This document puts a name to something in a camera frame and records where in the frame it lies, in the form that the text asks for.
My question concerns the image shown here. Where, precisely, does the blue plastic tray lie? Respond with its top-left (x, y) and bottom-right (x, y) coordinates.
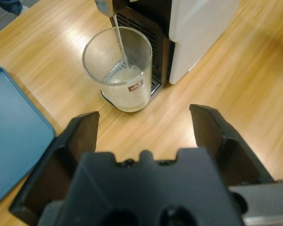
top-left (0, 65), bottom-right (57, 209)

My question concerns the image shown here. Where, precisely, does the clear plastic cup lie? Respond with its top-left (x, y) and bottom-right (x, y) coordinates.
top-left (82, 26), bottom-right (153, 113)

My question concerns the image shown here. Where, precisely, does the white coffee machine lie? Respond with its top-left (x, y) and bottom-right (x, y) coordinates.
top-left (95, 0), bottom-right (241, 86)

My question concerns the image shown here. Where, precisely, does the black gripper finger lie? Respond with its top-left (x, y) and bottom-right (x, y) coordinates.
top-left (189, 104), bottom-right (275, 187)
top-left (8, 111), bottom-right (100, 226)

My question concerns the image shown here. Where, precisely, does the standing person in jeans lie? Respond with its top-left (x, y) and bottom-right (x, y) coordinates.
top-left (0, 0), bottom-right (29, 16)

